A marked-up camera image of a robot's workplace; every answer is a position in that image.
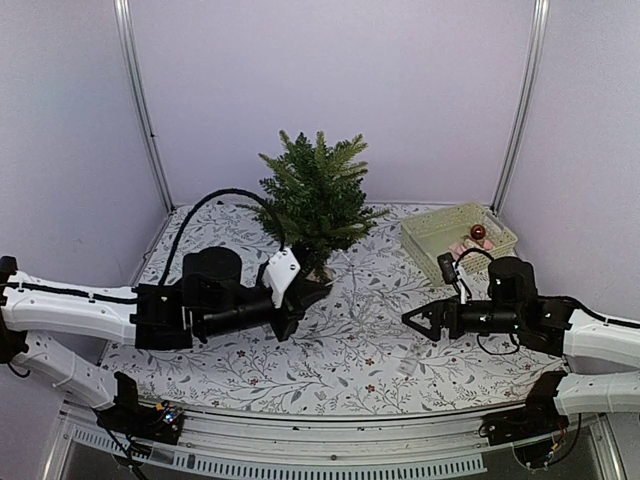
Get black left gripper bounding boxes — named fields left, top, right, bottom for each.
left=198, top=282, right=330, bottom=344

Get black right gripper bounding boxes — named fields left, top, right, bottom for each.
left=402, top=295, right=522, bottom=343

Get pale green perforated basket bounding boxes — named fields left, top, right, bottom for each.
left=401, top=202, right=518, bottom=287

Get small green christmas tree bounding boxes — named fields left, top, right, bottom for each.
left=242, top=130, right=387, bottom=287

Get clear wire fairy lights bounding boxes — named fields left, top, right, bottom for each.
left=317, top=248, right=425, bottom=370

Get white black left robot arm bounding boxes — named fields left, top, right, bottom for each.
left=1, top=247, right=331, bottom=434

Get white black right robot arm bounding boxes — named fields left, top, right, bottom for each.
left=401, top=256, right=639, bottom=438

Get clear battery box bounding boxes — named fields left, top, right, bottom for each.
left=397, top=344, right=425, bottom=376

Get pink bow ornaments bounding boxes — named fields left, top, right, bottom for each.
left=448, top=237, right=494, bottom=258

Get floral white table mat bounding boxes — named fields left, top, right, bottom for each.
left=101, top=204, right=562, bottom=416

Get red bauble ornament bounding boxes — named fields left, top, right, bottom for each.
left=470, top=224, right=486, bottom=240

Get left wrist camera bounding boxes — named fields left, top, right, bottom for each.
left=262, top=247, right=301, bottom=309

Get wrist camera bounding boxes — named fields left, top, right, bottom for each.
left=262, top=247, right=301, bottom=309
left=437, top=252, right=472, bottom=304

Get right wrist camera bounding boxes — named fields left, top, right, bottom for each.
left=437, top=252, right=472, bottom=304

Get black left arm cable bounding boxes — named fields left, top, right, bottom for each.
left=159, top=187, right=289, bottom=289

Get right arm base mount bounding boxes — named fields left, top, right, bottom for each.
left=477, top=404, right=583, bottom=472

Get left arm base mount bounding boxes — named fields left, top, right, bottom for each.
left=94, top=396, right=184, bottom=445

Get aluminium front rail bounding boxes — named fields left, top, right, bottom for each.
left=42, top=399, right=632, bottom=479

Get right aluminium frame post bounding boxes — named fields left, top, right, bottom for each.
left=490, top=0, right=551, bottom=215

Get aluminium frame post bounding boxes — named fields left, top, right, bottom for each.
left=490, top=0, right=551, bottom=215
left=113, top=0, right=175, bottom=213

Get left aluminium frame post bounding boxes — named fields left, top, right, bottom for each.
left=113, top=0, right=175, bottom=213

